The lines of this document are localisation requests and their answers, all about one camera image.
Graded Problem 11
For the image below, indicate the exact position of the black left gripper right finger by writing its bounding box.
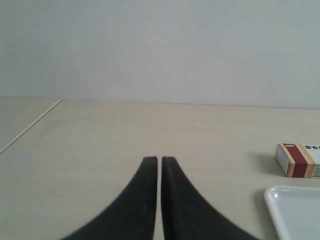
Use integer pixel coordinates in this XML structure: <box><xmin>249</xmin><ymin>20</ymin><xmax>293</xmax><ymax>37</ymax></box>
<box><xmin>161</xmin><ymin>156</ymin><xmax>256</xmax><ymax>240</ymax></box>

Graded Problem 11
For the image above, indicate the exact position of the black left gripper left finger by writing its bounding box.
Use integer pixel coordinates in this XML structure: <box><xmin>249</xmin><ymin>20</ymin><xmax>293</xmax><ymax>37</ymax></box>
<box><xmin>64</xmin><ymin>156</ymin><xmax>158</xmax><ymax>240</ymax></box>

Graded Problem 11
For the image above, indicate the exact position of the white red medicine box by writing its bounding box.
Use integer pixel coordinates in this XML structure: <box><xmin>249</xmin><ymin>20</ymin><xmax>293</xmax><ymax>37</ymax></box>
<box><xmin>275</xmin><ymin>143</ymin><xmax>320</xmax><ymax>179</ymax></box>

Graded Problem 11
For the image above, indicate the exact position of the white plastic tray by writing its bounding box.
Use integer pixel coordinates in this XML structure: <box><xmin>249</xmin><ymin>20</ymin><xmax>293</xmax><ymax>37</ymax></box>
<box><xmin>264</xmin><ymin>185</ymin><xmax>320</xmax><ymax>240</ymax></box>

